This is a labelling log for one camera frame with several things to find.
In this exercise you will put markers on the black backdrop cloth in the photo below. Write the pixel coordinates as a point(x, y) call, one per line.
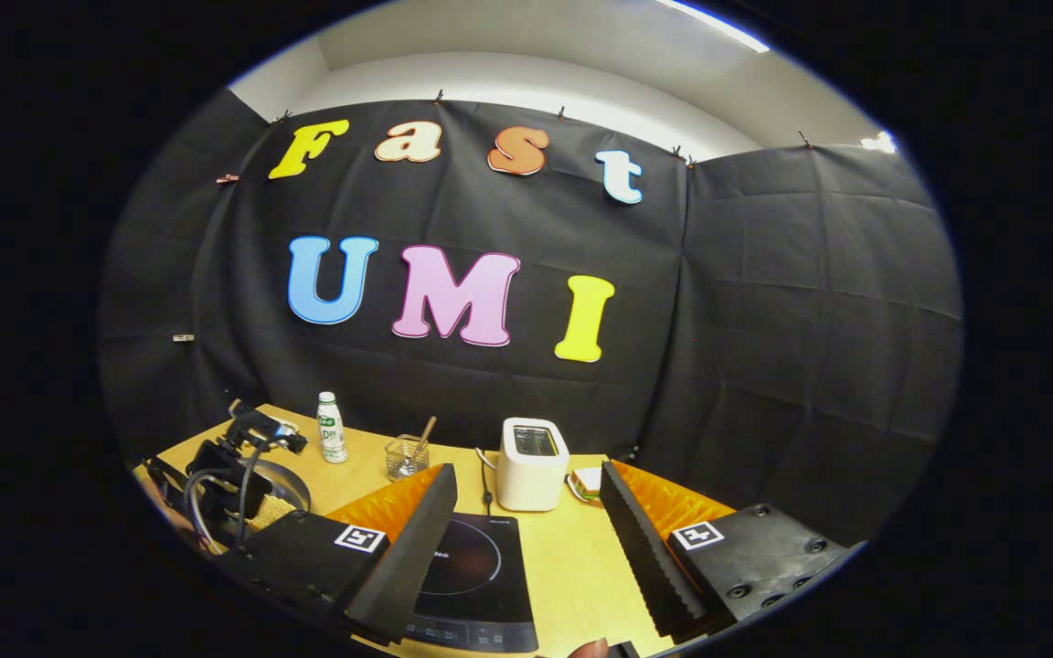
point(764, 366)

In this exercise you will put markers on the sandwich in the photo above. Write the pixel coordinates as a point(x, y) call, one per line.
point(587, 484)

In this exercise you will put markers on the black induction cooktop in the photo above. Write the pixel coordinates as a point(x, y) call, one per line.
point(481, 585)

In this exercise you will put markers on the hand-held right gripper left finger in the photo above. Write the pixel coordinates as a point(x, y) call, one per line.
point(417, 557)

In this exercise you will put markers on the long ceiling light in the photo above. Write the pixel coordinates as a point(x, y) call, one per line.
point(714, 25)

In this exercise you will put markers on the white toaster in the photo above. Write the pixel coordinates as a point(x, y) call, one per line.
point(531, 475)

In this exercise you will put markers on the small ceiling light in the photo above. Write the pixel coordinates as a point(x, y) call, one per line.
point(880, 142)

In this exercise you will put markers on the wooden stick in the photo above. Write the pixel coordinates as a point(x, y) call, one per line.
point(424, 437)

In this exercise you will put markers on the white drink bottle green label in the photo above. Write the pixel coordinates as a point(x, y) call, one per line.
point(332, 434)

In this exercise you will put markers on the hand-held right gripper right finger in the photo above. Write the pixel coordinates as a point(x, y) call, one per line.
point(650, 567)

